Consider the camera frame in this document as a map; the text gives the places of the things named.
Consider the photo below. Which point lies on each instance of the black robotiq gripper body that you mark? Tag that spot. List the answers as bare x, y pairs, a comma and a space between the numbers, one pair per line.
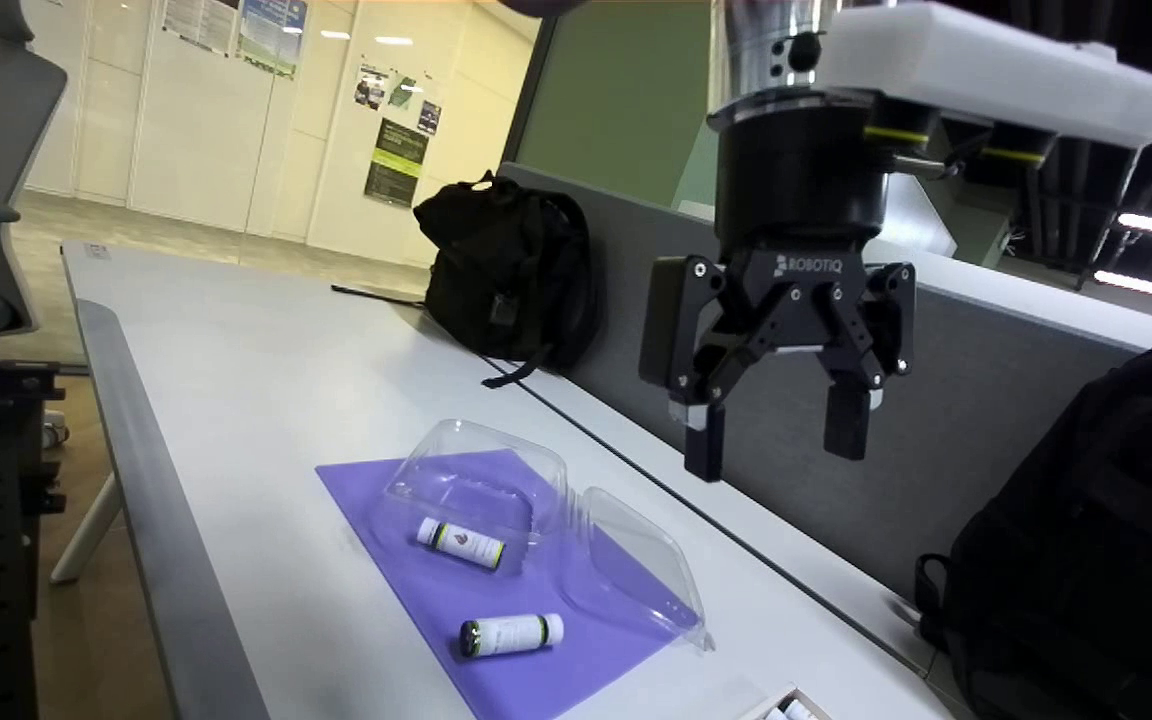
802, 202

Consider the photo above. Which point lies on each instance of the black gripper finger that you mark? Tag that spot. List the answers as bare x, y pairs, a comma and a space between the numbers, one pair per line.
859, 402
703, 415

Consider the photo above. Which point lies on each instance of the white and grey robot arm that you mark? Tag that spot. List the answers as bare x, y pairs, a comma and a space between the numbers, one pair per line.
791, 45

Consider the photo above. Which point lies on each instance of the clear plastic clamshell container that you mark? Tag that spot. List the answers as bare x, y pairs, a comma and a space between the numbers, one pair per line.
628, 562

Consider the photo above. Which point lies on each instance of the grey desk divider panel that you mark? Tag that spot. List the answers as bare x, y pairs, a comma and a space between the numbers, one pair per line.
978, 402

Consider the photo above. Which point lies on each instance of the black duffel bag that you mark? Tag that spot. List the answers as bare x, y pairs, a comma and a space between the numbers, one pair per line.
510, 273

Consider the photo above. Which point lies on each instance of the black backpack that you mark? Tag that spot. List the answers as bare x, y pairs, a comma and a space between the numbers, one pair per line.
1099, 535

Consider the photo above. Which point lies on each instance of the small white bottle dark cap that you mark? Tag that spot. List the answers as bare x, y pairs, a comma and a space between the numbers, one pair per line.
518, 632

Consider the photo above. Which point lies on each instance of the purple rectangular mat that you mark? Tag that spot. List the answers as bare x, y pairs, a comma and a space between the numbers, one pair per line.
521, 681

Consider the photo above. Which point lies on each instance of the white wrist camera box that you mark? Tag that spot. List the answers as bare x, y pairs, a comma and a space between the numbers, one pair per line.
1002, 67

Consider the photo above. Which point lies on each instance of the small wall poster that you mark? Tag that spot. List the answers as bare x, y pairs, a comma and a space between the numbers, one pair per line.
370, 91
429, 115

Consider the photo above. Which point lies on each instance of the green and black wall poster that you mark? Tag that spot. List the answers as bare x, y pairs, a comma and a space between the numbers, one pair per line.
397, 163

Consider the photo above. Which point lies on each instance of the large wall poster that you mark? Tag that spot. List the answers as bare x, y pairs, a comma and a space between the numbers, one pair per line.
268, 30

